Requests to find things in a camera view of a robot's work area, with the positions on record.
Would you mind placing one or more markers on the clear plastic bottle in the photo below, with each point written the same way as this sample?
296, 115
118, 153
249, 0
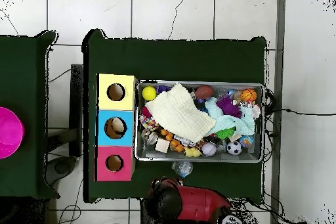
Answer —
183, 168

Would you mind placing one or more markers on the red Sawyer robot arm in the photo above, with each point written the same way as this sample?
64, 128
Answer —
202, 203

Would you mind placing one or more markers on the clear mesh bin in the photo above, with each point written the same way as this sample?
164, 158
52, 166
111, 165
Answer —
147, 155

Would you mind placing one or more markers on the wooden box with three holes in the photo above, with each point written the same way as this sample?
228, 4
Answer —
115, 112

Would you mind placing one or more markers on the cream waffle cloth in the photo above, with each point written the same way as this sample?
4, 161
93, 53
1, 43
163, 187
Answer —
178, 113

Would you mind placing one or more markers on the yellow ball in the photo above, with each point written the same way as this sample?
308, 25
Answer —
149, 93

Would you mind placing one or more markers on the small wooden block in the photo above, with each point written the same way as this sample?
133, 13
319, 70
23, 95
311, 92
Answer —
162, 146

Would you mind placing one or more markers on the brown toy football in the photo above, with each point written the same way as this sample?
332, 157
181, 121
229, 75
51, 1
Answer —
204, 92

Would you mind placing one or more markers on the yellow rubber duck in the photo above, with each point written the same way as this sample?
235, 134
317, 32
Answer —
192, 152

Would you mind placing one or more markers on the dark green table cloth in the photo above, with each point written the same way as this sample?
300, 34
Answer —
21, 76
170, 61

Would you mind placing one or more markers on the white toy baseball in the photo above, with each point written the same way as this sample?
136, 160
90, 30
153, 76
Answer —
208, 149

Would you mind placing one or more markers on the mint green waffle cloth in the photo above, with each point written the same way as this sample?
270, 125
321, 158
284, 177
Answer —
225, 122

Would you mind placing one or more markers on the purple spiky monster toy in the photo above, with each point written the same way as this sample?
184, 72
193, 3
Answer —
228, 105

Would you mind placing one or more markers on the black and white soccer ball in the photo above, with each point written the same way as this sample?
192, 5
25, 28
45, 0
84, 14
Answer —
234, 148

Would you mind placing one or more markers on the orange toy basketball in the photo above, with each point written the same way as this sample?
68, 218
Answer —
248, 95

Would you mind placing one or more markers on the black metal stand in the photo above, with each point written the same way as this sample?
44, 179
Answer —
76, 103

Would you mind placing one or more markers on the magenta round object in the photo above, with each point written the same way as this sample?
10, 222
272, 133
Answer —
10, 133

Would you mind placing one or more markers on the grey metal post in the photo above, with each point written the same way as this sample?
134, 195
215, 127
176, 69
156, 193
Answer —
279, 50

